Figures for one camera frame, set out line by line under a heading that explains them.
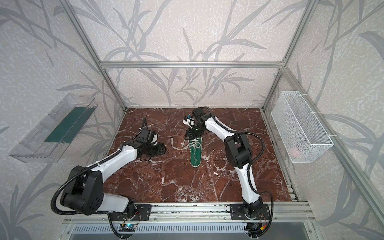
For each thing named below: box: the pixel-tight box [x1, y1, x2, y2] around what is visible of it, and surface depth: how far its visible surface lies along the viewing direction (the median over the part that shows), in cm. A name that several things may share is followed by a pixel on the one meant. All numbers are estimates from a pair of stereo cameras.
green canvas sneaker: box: [189, 136, 203, 168], surface depth 93 cm
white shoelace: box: [171, 136, 201, 151], surface depth 98 cm
